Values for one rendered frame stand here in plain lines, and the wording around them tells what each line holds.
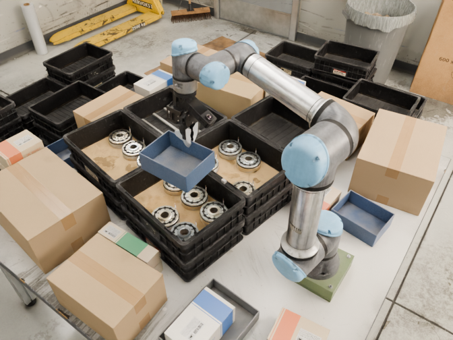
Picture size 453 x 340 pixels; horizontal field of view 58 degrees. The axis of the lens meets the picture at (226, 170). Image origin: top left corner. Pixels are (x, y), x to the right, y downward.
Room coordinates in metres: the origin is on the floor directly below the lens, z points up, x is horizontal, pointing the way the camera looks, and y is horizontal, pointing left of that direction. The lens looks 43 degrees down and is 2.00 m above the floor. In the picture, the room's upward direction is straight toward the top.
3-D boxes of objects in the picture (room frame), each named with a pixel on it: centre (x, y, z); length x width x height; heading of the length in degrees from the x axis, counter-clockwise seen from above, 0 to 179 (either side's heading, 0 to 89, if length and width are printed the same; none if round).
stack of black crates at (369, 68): (2.75, -0.87, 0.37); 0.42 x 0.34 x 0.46; 54
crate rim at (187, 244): (1.04, 0.17, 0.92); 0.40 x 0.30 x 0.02; 44
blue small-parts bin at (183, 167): (1.03, 0.16, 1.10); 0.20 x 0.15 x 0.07; 55
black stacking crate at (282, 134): (1.46, -0.26, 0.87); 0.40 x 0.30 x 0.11; 44
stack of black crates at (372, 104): (2.19, -0.97, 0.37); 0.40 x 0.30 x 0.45; 54
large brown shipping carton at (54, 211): (1.09, 0.71, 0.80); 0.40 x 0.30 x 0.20; 48
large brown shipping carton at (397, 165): (1.37, -0.76, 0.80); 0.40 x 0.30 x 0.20; 152
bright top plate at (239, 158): (1.30, -0.09, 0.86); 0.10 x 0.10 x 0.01
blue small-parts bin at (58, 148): (1.50, 0.74, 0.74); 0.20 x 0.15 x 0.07; 137
